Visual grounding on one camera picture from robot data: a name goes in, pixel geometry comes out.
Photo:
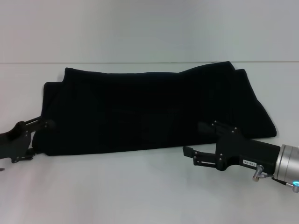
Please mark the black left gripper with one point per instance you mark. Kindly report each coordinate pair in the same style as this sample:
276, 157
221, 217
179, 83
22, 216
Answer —
16, 144

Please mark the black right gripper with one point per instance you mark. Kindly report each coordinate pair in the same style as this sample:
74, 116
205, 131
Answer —
247, 151

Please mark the black shirt with FREE! print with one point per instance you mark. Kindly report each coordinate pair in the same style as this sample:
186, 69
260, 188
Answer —
151, 105

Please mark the white and silver right arm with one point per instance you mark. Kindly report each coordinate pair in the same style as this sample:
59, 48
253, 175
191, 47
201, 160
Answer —
286, 161

